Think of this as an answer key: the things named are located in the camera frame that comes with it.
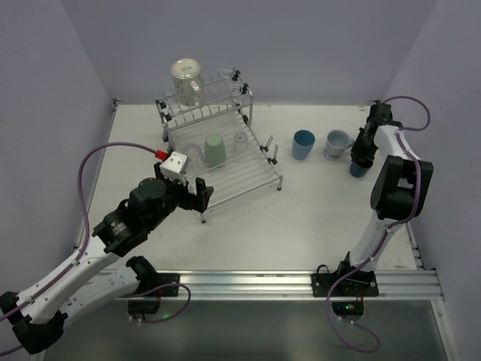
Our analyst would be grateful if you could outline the dark blue ceramic mug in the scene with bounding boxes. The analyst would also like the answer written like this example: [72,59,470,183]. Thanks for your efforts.
[349,162,371,178]

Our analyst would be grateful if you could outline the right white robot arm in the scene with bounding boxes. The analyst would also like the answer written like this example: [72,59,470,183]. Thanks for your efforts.
[335,100,434,282]

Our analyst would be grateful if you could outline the left black controller box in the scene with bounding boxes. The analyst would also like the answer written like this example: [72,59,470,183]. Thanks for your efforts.
[127,299,160,319]

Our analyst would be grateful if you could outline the small clear glass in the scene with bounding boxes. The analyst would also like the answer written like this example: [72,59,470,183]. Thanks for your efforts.
[234,131,249,153]

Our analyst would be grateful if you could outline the aluminium mounting rail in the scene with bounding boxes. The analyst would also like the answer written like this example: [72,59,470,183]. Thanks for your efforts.
[48,267,443,302]

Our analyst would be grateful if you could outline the large glass mug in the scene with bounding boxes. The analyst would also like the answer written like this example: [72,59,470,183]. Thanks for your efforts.
[171,58,205,108]

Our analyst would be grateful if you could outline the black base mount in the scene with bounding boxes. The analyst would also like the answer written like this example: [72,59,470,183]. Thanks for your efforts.
[310,261,380,297]
[129,272,180,298]

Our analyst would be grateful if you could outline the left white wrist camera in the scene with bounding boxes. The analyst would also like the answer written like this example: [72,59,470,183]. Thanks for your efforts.
[160,151,188,183]

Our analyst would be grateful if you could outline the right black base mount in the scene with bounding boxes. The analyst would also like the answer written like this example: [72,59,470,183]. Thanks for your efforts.
[310,261,380,297]

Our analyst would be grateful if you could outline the silver wire dish rack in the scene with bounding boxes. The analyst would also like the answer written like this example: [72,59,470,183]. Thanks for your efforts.
[155,68,283,223]

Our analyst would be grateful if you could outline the green cup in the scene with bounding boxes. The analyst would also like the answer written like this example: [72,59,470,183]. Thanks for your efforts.
[204,133,226,167]

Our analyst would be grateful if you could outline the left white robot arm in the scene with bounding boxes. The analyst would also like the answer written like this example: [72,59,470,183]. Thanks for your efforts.
[1,160,214,354]

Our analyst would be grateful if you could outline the clear faceted glass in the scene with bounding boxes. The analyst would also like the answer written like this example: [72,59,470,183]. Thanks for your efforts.
[181,143,204,168]

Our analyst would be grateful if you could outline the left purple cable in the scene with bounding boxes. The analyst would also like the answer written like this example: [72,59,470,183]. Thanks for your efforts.
[0,141,192,353]

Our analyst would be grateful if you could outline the purple cable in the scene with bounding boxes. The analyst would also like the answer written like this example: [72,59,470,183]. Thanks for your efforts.
[325,96,431,354]
[0,141,192,353]

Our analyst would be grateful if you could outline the white ceramic mug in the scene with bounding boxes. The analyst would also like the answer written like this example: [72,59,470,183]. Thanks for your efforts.
[323,130,355,160]

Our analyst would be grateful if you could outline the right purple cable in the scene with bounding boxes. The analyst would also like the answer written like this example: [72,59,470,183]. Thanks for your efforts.
[325,96,431,354]

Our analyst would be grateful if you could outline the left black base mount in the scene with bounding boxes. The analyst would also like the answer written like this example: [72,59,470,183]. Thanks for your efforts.
[129,272,180,298]

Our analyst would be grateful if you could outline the right black controller box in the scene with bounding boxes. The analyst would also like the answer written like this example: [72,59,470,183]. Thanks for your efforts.
[332,301,365,318]

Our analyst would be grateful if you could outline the black controller box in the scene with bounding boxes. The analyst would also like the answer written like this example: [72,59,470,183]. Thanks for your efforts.
[332,301,365,318]
[127,299,160,319]

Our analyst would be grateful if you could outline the light blue cup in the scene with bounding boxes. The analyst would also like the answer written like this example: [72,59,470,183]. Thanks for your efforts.
[292,129,316,160]

